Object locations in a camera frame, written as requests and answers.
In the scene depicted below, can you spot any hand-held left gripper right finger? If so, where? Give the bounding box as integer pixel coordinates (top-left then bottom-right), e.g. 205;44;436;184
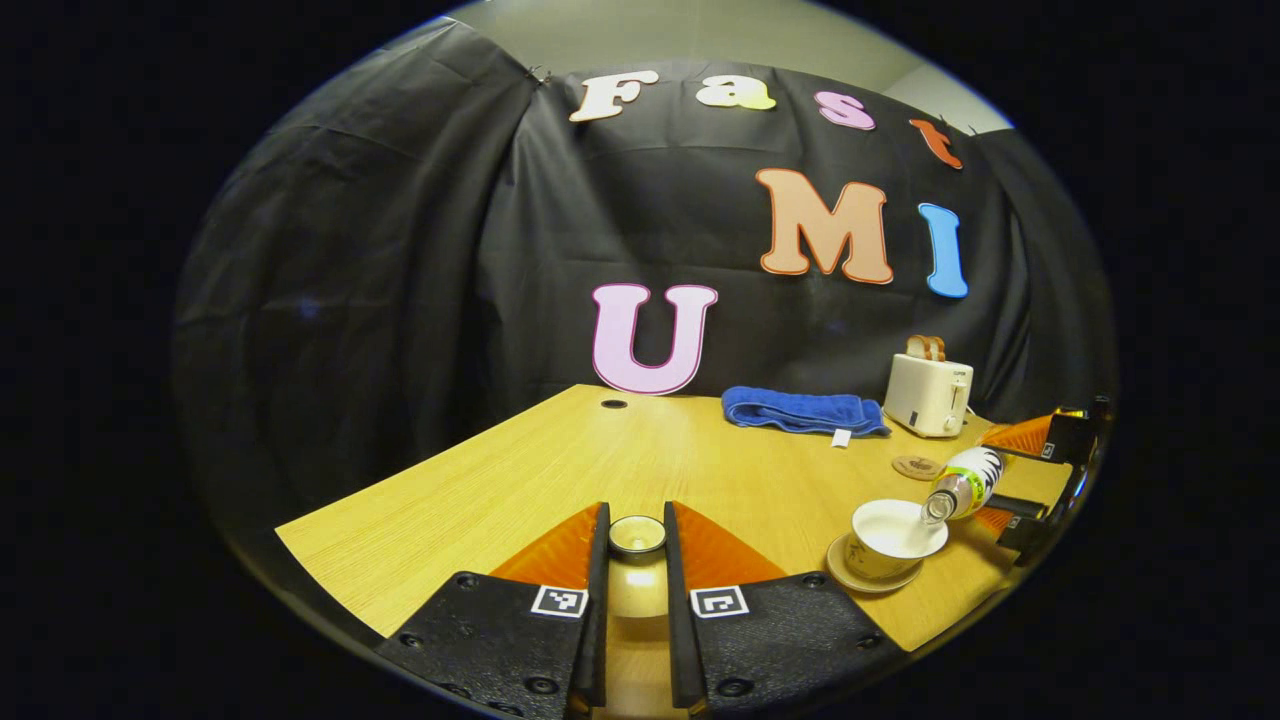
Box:
663;502;906;716

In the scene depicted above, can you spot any white toaster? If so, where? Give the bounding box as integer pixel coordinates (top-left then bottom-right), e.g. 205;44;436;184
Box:
884;353;974;439

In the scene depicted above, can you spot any black backdrop cloth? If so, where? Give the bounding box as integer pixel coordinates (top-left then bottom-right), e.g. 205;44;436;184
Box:
170;20;1116;541

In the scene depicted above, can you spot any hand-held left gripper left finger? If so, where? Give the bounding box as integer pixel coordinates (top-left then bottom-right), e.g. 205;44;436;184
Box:
375;502;611;719

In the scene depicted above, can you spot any blue folded towel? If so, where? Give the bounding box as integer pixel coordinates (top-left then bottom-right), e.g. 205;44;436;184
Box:
721;386;891;448

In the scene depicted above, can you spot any white ceramic teacup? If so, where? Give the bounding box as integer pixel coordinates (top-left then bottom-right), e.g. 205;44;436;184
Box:
851;499;949;581

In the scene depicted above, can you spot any clear orange-drink water bottle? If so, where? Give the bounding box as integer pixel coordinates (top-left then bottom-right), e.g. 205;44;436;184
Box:
922;446;1004;525

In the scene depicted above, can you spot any beige ceramic saucer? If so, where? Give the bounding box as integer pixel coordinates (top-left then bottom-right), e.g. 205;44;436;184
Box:
826;535;926;595

